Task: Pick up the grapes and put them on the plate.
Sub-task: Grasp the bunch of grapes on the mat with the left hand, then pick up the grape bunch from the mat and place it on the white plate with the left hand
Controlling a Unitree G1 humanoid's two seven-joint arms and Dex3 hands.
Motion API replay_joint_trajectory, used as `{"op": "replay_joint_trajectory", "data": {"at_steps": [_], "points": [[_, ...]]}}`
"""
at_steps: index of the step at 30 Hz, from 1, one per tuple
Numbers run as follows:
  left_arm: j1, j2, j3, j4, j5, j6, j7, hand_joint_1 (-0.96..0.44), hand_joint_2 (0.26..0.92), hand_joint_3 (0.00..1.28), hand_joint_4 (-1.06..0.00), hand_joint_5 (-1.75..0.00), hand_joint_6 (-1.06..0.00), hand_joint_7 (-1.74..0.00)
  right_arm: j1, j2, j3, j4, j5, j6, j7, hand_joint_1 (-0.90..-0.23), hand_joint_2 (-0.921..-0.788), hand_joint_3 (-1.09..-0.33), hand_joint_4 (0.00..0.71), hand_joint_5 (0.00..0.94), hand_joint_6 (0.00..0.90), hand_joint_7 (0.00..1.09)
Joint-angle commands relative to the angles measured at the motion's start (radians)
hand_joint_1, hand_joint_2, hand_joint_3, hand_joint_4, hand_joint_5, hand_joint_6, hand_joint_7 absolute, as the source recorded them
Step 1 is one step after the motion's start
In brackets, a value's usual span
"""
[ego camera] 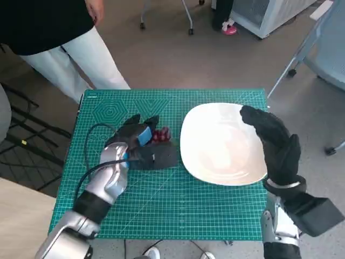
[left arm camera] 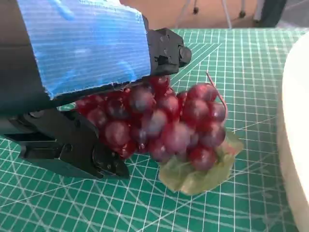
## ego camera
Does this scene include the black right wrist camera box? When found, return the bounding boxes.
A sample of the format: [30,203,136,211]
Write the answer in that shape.
[285,193,340,237]

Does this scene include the green cutting mat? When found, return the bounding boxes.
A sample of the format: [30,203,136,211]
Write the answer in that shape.
[47,88,270,241]

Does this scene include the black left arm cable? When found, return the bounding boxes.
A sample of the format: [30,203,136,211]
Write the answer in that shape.
[76,123,130,202]

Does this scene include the black wire rack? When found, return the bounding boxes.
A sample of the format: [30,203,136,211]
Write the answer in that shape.
[0,43,72,189]

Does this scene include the beige wooden table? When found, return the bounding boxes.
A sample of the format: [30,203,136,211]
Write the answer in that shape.
[0,176,58,259]

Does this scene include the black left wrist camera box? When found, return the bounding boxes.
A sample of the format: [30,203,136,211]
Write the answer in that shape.
[126,144,178,171]

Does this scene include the white perforated cabinet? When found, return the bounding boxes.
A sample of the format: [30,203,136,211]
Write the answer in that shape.
[229,0,319,40]

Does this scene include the white square plate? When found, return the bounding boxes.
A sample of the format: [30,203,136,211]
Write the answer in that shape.
[180,103,268,186]

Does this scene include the person's hand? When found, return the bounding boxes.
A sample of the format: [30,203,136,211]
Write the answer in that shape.
[85,0,105,26]

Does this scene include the red toy grape bunch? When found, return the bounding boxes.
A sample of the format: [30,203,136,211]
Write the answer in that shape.
[152,126,172,144]

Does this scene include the white wheeled frame legs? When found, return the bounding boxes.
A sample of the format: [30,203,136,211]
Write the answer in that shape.
[139,0,206,36]

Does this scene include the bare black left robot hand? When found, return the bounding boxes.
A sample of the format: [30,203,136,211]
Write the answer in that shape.
[107,114,160,151]

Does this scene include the person with pink shoe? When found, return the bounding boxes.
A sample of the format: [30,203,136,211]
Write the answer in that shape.
[211,0,238,36]

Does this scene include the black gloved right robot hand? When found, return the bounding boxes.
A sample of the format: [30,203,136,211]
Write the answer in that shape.
[239,105,301,186]

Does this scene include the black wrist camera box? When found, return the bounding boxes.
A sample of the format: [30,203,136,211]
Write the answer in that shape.
[126,144,178,171]
[285,193,340,237]

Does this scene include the light blue wheeled chair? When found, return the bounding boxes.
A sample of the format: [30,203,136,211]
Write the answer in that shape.
[266,0,345,156]

